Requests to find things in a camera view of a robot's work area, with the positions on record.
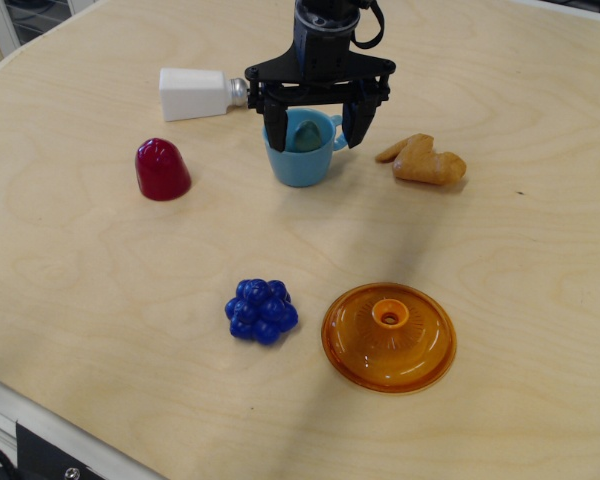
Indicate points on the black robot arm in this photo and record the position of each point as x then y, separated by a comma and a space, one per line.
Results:
339, 14

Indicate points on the toy fried chicken wing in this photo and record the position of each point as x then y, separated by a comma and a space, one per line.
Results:
415, 159

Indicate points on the light blue plastic cup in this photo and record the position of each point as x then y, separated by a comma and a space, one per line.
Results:
306, 169

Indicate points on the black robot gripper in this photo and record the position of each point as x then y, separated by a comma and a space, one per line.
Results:
319, 69

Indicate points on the black corner bracket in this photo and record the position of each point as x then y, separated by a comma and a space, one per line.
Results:
37, 456

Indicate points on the green toy cucumber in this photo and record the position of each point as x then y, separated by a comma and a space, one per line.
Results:
307, 137

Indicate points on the aluminium table frame rail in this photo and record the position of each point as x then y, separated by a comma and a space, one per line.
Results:
105, 460

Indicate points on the white salt shaker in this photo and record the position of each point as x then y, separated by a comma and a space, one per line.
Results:
191, 93

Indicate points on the blue toy grape bunch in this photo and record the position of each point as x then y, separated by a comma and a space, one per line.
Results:
261, 311

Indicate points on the dark red plastic dome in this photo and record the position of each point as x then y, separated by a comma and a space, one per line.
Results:
161, 172

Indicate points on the orange transparent pot lid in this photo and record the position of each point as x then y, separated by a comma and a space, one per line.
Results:
389, 338

